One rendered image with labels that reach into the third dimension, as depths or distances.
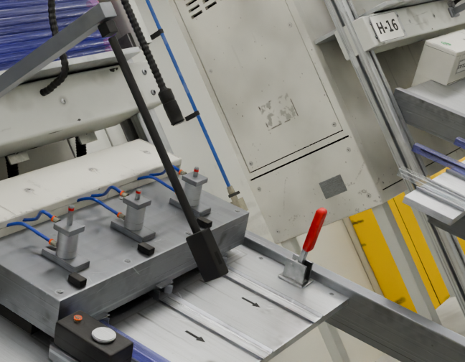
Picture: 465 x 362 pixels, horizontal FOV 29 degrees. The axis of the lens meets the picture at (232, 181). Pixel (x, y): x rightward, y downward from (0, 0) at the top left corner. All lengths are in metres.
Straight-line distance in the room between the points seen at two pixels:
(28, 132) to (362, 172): 1.02
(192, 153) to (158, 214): 2.49
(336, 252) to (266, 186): 2.03
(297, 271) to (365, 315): 0.10
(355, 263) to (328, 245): 0.20
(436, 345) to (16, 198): 0.53
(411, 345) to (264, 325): 0.19
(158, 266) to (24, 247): 0.15
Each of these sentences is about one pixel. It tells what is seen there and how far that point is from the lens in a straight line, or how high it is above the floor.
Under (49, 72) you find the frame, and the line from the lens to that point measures 1.17.
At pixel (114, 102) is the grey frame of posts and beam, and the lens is 1.25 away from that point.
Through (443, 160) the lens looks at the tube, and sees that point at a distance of 1.34.
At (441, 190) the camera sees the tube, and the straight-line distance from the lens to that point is 1.23.
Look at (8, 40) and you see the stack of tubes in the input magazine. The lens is 1.14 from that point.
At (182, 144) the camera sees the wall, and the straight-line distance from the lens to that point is 3.59.
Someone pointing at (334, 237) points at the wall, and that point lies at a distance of 4.15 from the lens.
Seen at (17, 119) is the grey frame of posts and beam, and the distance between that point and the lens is 1.13.
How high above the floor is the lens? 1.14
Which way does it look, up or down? 1 degrees up
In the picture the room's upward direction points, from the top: 24 degrees counter-clockwise
